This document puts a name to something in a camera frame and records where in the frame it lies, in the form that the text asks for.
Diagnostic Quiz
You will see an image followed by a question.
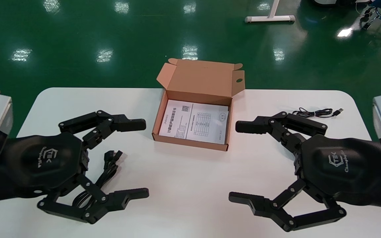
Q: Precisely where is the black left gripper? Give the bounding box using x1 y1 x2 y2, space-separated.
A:
0 132 149 224

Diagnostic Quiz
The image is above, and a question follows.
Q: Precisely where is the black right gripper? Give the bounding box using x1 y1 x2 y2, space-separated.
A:
229 134 381 232

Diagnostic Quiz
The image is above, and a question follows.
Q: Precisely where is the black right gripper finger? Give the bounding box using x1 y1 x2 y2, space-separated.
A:
235 111 328 153

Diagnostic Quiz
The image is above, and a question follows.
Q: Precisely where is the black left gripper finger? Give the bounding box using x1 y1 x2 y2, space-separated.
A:
59 110 147 150

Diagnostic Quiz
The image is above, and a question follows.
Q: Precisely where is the black power cable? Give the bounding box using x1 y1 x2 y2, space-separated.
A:
72 150 124 209

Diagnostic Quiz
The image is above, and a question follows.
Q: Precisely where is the black wired computer mouse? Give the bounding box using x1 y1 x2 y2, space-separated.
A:
291 108 344 118

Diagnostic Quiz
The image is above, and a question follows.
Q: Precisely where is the brown cardboard storage box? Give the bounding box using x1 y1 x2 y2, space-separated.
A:
152 58 245 152

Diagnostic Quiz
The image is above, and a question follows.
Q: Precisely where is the white printed paper manual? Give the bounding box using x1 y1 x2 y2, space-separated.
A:
158 99 229 145

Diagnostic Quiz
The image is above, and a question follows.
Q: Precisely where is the white table leg base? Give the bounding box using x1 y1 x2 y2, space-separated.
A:
245 0 296 23

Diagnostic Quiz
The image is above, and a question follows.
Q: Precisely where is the dark grey background object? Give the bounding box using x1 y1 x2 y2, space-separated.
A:
311 0 369 5

